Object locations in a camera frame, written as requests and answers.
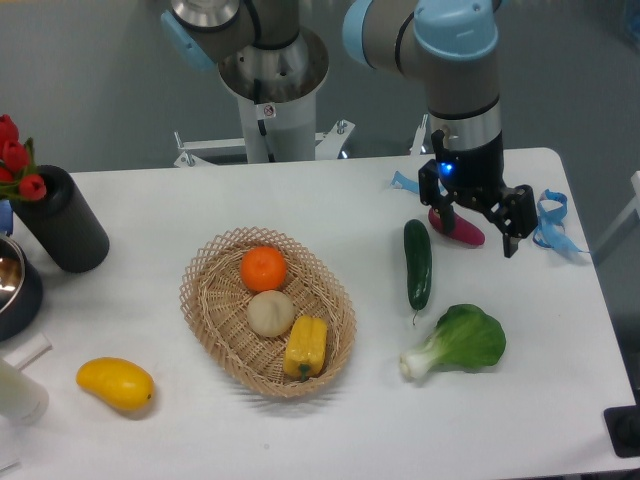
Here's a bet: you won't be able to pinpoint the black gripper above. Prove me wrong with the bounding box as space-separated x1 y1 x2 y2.
418 129 537 258

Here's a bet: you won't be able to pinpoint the yellow bell pepper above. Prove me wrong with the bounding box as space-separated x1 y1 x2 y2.
283 315 328 381

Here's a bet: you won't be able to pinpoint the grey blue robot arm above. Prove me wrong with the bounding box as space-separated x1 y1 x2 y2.
161 1 537 256

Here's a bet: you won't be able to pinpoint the woven wicker basket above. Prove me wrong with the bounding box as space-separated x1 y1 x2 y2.
180 227 356 398

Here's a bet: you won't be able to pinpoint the purple sweet potato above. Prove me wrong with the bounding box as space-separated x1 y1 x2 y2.
428 208 485 247

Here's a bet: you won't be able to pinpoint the green cucumber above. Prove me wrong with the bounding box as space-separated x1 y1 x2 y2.
403 219 433 323

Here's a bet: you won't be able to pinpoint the blue ribbon bundle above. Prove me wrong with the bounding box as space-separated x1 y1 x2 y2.
533 189 588 255

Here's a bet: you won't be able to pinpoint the blue curved strip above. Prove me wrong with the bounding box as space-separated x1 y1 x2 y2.
390 171 420 194

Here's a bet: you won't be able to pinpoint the green bok choy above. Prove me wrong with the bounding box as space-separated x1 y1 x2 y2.
399 304 507 380

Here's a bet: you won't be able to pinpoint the orange fruit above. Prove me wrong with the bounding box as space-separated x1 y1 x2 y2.
240 246 287 292

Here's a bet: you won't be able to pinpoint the black device at edge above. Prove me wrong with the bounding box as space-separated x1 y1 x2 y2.
604 405 639 458

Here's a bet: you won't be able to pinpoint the yellow mango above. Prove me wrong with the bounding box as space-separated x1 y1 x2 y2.
76 357 155 411

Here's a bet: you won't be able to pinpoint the black cylindrical vase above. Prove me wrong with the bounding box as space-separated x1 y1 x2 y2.
11 165 110 273

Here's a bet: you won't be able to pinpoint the white paper box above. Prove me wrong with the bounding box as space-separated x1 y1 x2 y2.
1 333 52 370

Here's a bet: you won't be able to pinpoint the dark metal bowl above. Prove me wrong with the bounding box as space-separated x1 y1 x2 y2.
1 235 43 341

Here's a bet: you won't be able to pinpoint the red tulip flowers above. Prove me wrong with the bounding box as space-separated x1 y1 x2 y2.
1 114 47 202

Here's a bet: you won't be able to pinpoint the white cylindrical bottle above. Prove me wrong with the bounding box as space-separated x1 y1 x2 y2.
0 359 49 424

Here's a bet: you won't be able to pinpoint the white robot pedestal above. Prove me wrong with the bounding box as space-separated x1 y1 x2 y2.
165 22 345 163

